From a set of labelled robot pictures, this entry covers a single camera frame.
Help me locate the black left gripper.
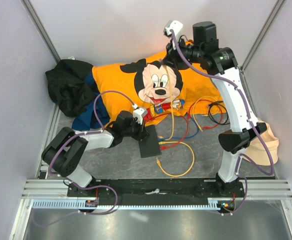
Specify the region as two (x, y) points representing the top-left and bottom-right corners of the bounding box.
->
(122, 118), (149, 142)

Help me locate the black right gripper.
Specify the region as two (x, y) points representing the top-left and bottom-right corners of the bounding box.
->
(161, 35), (204, 71)

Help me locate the black network switch box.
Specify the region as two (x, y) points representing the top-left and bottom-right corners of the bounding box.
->
(138, 125), (161, 159)

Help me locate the yellow ethernet cable short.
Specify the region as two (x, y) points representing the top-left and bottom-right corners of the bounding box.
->
(157, 57), (224, 141)

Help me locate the red ethernet cable top port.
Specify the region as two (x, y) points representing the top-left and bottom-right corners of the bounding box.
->
(187, 97), (228, 130)

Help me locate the black power cable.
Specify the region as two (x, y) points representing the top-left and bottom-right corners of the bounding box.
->
(206, 100), (231, 126)

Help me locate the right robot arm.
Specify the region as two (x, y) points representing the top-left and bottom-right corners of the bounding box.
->
(163, 20), (267, 197)

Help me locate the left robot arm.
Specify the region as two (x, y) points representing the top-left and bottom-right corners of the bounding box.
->
(41, 107), (149, 197)

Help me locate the orange Mickey Mouse pillow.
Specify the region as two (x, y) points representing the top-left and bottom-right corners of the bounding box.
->
(92, 52), (222, 126)

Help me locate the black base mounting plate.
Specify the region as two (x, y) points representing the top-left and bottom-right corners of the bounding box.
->
(67, 178), (245, 205)

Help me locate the black and blue clothing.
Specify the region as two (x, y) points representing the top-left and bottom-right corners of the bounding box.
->
(45, 59), (110, 131)

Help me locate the beige bucket hat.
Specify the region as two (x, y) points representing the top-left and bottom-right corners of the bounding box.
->
(245, 122), (279, 166)

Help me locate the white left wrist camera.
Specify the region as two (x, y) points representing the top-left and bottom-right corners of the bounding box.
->
(132, 107), (148, 125)

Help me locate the yellow ethernet cable long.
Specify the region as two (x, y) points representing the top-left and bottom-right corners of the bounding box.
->
(156, 141), (196, 178)

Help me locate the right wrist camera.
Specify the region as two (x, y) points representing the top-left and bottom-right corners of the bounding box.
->
(163, 20), (184, 40)

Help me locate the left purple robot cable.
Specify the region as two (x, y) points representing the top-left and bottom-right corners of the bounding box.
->
(32, 89), (137, 228)

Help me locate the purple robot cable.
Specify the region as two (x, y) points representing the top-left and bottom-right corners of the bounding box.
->
(32, 89), (137, 228)
(169, 28), (275, 217)

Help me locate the blue ethernet cable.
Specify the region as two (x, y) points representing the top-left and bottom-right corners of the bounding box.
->
(157, 109), (204, 141)

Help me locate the grey slotted cable duct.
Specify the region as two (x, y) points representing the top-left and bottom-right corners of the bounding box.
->
(32, 199), (222, 211)

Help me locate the aluminium rail frame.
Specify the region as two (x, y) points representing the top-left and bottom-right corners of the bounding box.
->
(9, 0), (292, 240)

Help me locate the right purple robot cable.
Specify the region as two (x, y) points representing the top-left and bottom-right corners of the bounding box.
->
(169, 28), (275, 217)

